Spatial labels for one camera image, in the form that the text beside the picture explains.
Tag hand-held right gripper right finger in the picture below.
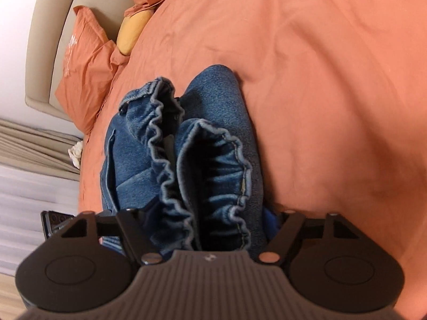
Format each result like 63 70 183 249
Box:
259 208 358 265

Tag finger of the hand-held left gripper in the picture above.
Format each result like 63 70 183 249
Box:
41 210 77 241

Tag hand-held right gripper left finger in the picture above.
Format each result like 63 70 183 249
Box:
61 208 161 266

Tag blue denim pants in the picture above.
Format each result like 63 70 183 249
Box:
100 65 271 253

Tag white crumpled cloth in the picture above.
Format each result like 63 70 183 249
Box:
68 141 83 170

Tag beige curtain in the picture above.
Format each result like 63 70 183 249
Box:
0 117 85 182

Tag orange bed sheet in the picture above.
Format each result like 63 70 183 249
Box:
78 0 427 287

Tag beige padded headboard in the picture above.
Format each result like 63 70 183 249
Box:
25 0 85 138

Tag yellow pillow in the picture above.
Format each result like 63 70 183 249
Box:
117 7 155 56

